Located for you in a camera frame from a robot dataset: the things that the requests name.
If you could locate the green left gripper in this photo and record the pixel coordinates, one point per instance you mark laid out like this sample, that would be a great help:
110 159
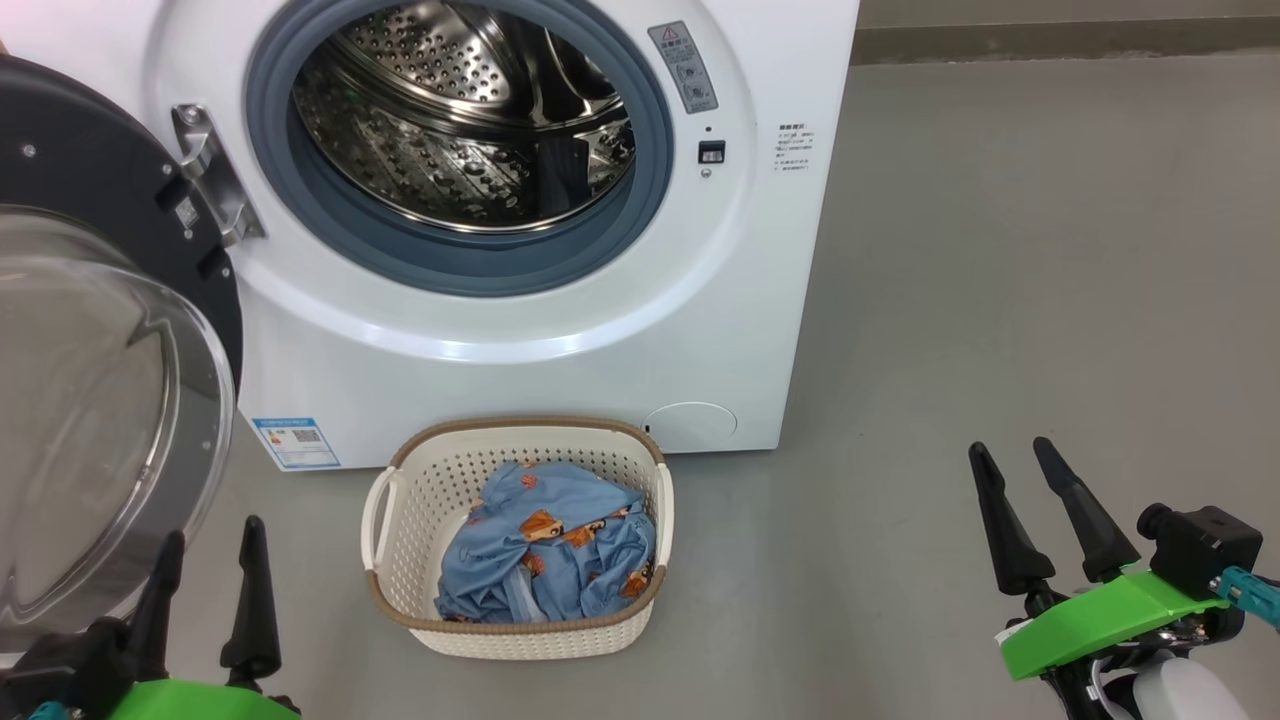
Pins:
190 702

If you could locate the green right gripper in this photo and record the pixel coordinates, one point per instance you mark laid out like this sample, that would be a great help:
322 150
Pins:
1090 620

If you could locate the blue garment with orange print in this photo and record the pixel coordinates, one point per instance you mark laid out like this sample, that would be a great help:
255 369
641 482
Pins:
615 565
520 490

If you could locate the black round glass washer door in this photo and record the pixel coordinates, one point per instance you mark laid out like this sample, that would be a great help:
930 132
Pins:
90 160

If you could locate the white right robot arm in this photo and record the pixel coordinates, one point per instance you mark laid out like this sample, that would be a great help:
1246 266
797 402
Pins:
1185 692

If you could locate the white front-load washing machine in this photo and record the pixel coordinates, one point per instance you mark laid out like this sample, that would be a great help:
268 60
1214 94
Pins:
520 380

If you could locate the metal door hinge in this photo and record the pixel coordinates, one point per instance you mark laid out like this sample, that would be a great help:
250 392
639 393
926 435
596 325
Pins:
215 175

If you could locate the stainless steel washer drum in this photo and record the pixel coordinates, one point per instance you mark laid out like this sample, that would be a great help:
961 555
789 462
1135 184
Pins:
420 160

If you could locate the black door latch slot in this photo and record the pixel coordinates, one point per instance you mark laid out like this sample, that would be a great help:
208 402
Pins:
711 152

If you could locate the blue energy label sticker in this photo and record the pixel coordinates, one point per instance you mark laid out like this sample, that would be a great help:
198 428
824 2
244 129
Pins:
296 443

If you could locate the cream perforated laundry basket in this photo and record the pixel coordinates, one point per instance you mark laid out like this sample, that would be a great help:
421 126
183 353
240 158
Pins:
420 500

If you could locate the round white filter cover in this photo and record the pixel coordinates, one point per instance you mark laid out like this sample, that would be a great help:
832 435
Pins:
690 427

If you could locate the small printed text label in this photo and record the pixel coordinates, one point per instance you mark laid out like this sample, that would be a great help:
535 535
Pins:
795 147

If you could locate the grey warning sticker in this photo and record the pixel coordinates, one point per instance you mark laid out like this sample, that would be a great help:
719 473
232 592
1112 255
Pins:
683 66

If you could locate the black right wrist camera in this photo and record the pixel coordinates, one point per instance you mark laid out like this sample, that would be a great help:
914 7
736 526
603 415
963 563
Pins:
1205 545

